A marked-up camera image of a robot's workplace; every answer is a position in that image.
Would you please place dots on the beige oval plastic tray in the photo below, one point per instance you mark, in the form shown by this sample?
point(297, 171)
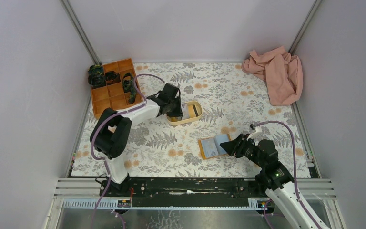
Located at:
point(174, 121)

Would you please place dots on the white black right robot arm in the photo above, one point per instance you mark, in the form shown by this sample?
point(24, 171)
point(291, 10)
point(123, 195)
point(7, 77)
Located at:
point(275, 181)

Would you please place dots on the pink crumpled cloth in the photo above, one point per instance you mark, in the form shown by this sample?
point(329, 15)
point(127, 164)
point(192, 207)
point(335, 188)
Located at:
point(281, 72)

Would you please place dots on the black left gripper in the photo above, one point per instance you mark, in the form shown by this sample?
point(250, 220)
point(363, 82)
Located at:
point(173, 105)

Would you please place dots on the white VIP card in holder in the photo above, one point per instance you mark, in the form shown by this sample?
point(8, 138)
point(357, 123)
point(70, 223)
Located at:
point(210, 148)

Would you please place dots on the orange card with black stripe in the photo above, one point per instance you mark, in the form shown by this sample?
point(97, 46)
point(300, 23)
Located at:
point(192, 111)

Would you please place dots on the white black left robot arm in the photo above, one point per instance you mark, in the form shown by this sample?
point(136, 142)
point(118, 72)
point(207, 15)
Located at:
point(110, 135)

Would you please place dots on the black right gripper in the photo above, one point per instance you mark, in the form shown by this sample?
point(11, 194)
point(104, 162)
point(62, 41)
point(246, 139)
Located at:
point(241, 149)

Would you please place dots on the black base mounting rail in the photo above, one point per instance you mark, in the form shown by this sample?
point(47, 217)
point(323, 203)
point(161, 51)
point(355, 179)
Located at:
point(160, 192)

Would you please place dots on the floral patterned table mat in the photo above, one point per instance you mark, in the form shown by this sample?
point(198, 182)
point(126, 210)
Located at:
point(231, 101)

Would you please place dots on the orange compartment organizer tray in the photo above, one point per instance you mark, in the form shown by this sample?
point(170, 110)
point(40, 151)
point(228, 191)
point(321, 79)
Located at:
point(111, 86)

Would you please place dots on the yellow leather card holder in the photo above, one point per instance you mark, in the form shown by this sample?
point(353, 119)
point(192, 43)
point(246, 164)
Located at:
point(223, 137)

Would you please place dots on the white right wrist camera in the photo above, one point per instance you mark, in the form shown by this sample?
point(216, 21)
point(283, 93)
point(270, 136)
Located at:
point(256, 130)

